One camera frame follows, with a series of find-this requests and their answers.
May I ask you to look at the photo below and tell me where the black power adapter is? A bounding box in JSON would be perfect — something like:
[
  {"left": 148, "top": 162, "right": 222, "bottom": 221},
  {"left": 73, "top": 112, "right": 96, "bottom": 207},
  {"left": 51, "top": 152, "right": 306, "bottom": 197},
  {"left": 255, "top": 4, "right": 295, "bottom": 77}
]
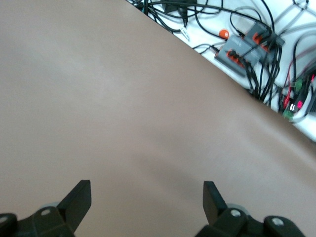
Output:
[{"left": 162, "top": 0, "right": 191, "bottom": 15}]

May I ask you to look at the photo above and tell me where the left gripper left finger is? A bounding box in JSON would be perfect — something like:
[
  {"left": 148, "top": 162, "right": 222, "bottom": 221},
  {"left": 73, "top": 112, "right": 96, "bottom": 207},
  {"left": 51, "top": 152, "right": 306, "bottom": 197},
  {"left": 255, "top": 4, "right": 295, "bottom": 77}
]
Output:
[{"left": 0, "top": 180, "right": 92, "bottom": 237}]

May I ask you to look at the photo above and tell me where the grey cable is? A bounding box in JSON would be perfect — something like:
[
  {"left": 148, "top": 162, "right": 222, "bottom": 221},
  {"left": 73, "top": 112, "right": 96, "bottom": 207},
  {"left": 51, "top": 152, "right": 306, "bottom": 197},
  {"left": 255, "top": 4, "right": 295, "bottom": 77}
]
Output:
[{"left": 232, "top": 0, "right": 316, "bottom": 40}]

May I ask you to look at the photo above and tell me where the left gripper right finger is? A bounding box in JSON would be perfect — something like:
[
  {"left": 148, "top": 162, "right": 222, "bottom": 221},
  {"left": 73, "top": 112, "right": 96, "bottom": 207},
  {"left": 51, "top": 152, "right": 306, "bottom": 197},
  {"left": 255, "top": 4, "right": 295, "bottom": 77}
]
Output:
[{"left": 196, "top": 181, "right": 305, "bottom": 237}]

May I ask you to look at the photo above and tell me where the brown table mat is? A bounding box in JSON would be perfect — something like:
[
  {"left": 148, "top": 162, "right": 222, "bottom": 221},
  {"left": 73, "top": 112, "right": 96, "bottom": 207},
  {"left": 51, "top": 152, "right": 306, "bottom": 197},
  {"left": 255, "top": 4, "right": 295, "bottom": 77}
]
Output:
[{"left": 0, "top": 0, "right": 316, "bottom": 237}]

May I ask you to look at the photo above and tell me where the grey hub with orange ports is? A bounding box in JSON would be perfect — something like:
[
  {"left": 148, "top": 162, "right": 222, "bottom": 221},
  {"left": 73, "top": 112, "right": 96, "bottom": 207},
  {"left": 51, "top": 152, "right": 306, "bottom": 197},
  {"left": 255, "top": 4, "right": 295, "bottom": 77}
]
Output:
[
  {"left": 243, "top": 41, "right": 271, "bottom": 67},
  {"left": 213, "top": 34, "right": 247, "bottom": 76},
  {"left": 243, "top": 21, "right": 274, "bottom": 46}
]

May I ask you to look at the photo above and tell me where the black cable bundle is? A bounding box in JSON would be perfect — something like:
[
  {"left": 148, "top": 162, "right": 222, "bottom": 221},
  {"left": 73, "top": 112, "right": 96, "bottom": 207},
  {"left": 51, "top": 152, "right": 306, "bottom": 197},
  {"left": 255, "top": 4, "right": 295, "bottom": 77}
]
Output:
[{"left": 128, "top": 0, "right": 316, "bottom": 112}]

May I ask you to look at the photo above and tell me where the green terminal connector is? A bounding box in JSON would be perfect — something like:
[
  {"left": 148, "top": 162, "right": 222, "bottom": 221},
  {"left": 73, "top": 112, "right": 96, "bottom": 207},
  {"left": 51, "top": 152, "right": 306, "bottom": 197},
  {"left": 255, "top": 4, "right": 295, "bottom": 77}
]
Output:
[{"left": 282, "top": 108, "right": 296, "bottom": 121}]

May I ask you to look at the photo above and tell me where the electronics board with red lights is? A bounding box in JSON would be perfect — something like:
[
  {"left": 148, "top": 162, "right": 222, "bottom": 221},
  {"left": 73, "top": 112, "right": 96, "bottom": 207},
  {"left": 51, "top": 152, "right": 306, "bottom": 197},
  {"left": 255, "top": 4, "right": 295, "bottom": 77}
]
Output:
[{"left": 281, "top": 73, "right": 316, "bottom": 121}]

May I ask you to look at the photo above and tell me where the white cable label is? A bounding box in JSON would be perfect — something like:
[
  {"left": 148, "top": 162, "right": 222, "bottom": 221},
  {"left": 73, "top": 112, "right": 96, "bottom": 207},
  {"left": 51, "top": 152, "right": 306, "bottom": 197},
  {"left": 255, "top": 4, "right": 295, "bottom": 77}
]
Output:
[{"left": 179, "top": 26, "right": 192, "bottom": 43}]

